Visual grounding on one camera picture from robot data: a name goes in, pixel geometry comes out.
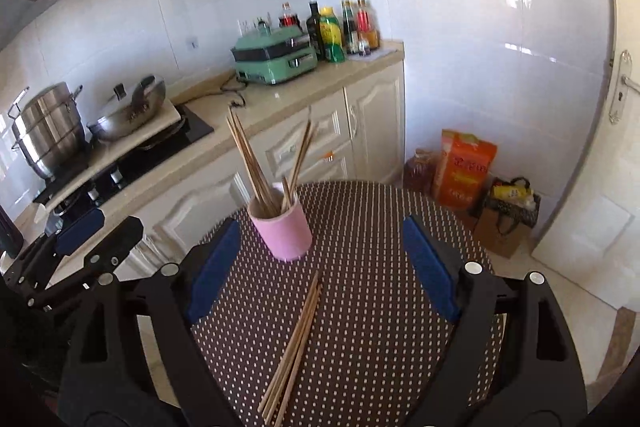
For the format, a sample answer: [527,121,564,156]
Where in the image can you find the silver door handle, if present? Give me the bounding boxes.
[608,50,640,124]

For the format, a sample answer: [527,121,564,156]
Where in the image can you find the orange rice bag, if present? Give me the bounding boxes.
[432,129,498,210]

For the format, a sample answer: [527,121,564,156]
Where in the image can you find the dark olive oil bottle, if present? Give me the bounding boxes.
[306,1,326,61]

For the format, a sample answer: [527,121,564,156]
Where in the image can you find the yellow green bottle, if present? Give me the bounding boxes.
[320,6,346,64]

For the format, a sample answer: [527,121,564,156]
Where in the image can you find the red sauce bottle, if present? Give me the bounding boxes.
[357,0,380,51]

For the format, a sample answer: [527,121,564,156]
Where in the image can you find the pink cup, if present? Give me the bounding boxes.
[247,195,312,262]

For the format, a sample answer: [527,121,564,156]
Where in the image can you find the wooden chopstick in cup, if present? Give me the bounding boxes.
[281,120,312,213]
[286,120,317,206]
[227,109,278,218]

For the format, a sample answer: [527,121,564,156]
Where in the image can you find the green electric grill appliance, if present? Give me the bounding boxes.
[231,26,318,86]

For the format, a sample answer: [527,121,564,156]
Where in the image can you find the dark soy sauce bottle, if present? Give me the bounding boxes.
[342,0,358,55]

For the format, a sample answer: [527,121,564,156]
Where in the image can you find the brown dotted table mat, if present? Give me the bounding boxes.
[192,181,489,426]

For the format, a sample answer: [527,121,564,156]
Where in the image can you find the black power cord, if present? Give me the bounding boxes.
[219,74,249,108]

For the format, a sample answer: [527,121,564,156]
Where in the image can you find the bag with yellow items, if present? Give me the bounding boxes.
[483,176,541,236]

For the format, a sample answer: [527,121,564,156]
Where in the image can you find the wooden chopstick on table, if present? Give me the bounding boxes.
[256,270,320,415]
[273,284,321,427]
[261,283,322,421]

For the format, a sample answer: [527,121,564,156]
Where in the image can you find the stainless steel stock pot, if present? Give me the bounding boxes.
[8,82,85,180]

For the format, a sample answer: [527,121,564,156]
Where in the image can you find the steel wok with lid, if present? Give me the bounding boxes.
[88,75,166,143]

